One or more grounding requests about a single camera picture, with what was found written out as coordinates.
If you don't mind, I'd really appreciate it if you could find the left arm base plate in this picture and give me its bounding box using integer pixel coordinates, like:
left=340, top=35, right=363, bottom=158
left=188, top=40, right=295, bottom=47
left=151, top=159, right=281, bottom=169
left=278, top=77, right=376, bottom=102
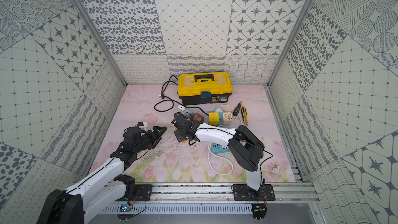
left=134, top=184, right=153, bottom=202

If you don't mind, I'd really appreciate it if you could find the white plug on mat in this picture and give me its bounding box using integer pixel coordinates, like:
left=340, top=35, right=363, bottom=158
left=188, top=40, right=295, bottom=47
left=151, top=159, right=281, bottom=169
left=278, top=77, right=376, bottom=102
left=262, top=166, right=280, bottom=174

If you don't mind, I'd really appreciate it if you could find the yellow utility knife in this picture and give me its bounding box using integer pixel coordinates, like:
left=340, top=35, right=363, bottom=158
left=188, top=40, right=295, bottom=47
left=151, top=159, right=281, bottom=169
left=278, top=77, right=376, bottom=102
left=240, top=106, right=248, bottom=125

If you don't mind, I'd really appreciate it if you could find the black power cable with plug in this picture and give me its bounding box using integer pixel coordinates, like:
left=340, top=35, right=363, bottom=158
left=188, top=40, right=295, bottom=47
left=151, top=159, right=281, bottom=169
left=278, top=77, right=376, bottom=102
left=153, top=75, right=209, bottom=116

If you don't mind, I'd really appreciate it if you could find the aluminium mounting rail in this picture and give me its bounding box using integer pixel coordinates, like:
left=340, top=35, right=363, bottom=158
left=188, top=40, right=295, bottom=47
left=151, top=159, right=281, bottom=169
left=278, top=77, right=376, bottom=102
left=63, top=183, right=321, bottom=204

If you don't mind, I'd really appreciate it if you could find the brown cube socket adapter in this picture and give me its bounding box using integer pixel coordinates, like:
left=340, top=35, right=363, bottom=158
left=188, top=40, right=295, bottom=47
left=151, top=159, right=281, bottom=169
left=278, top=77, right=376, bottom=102
left=192, top=114, right=204, bottom=123

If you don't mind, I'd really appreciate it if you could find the blue plug adapter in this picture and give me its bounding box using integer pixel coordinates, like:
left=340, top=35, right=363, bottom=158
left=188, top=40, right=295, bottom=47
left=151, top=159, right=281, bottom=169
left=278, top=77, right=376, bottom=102
left=182, top=110, right=193, bottom=118

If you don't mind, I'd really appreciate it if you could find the pink cube socket adapter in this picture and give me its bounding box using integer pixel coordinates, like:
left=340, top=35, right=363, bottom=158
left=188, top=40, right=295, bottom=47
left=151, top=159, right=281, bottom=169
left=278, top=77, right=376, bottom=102
left=222, top=112, right=233, bottom=125

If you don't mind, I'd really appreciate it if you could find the white power strip cable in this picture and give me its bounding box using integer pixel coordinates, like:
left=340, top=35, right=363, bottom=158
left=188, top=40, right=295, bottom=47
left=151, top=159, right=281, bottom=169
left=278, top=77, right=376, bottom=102
left=190, top=141, right=234, bottom=176

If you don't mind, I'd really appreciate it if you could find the yellow black toolbox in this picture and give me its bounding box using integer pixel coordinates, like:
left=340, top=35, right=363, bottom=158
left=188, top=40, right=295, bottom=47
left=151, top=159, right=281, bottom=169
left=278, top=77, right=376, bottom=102
left=178, top=72, right=233, bottom=106

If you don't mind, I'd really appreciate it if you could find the black handle screwdriver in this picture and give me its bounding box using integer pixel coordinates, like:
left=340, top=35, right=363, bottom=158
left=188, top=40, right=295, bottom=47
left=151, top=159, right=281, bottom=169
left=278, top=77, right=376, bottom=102
left=233, top=101, right=242, bottom=116

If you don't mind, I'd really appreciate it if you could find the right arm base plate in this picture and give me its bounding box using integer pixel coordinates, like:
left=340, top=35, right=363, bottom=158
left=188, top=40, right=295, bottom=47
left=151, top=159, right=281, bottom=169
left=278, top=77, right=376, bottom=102
left=231, top=183, right=276, bottom=202

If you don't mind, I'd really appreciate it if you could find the white charger adapter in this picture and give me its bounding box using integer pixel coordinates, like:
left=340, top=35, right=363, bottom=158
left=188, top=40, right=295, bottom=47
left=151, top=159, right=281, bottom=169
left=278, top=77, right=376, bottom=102
left=177, top=105, right=186, bottom=112

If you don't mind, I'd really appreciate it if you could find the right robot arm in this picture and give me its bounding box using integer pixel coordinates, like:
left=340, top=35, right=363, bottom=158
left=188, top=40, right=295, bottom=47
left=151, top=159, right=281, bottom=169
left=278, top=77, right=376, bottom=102
left=172, top=113, right=265, bottom=191

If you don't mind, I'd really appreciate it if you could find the teal round-end power strip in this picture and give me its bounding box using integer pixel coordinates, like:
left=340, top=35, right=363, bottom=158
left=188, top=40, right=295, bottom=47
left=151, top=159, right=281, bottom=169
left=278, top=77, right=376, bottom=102
left=215, top=107, right=225, bottom=124

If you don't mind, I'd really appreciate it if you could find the teal USB power strip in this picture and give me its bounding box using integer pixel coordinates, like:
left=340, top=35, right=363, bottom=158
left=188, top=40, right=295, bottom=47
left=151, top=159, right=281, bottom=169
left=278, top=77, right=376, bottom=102
left=210, top=144, right=230, bottom=154

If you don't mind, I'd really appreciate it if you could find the yellow cube socket adapter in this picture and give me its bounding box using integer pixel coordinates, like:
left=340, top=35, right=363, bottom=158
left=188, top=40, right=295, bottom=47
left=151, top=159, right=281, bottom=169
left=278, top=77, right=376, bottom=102
left=208, top=112, right=220, bottom=126

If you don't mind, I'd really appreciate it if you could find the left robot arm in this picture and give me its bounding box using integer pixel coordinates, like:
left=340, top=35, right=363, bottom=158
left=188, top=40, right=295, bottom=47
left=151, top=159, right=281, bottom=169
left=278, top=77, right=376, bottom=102
left=37, top=123, right=167, bottom=224

